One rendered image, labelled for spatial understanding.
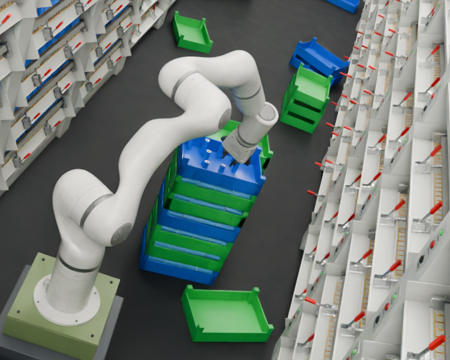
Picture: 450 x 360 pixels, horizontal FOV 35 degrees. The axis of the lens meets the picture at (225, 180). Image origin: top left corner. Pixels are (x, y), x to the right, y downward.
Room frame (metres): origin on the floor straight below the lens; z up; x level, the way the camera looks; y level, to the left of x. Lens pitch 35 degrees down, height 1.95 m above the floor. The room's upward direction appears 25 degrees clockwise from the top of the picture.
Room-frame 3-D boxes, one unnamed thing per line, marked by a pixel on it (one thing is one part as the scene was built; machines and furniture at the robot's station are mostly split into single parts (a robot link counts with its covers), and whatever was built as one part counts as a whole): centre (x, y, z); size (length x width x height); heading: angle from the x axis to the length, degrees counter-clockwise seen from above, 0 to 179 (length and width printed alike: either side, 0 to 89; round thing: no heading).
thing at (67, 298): (1.41, 0.27, 0.46); 0.19 x 0.19 x 0.18
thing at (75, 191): (1.42, 0.30, 0.67); 0.19 x 0.12 x 0.24; 64
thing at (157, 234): (2.16, 0.04, 0.20); 0.30 x 0.20 x 0.08; 107
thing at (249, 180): (2.16, 0.04, 0.52); 0.30 x 0.20 x 0.08; 107
